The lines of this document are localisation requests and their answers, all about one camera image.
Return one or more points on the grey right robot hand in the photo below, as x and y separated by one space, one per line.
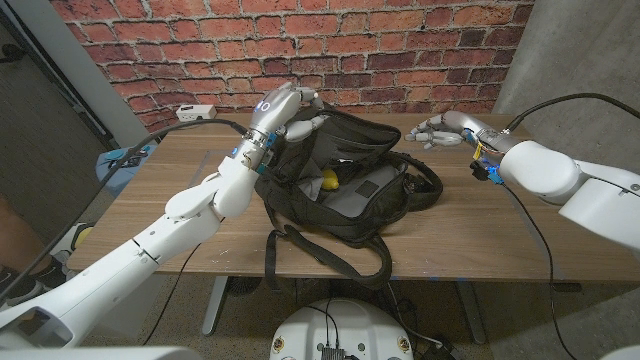
455 127

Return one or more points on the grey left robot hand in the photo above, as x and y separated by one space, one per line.
280 115

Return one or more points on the black backpack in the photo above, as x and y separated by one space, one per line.
360 200

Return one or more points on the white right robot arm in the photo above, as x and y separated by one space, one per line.
575 185

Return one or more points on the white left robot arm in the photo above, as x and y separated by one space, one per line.
160 250

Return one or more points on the white power strip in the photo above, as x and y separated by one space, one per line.
195 113

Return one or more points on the red brick print backdrop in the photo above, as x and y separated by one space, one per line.
350 50

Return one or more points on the black smartphone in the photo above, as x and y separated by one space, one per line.
127 161

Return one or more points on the blue round stool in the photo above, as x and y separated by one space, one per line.
117 182

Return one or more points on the grey table leg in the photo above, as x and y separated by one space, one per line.
215 305
470 310

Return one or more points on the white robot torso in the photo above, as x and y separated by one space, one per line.
340 330

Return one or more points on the white yellow sneaker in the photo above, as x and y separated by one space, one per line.
77 235

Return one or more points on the person's bare leg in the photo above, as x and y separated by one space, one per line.
17 240

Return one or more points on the grey black sneaker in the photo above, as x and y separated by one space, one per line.
27 282

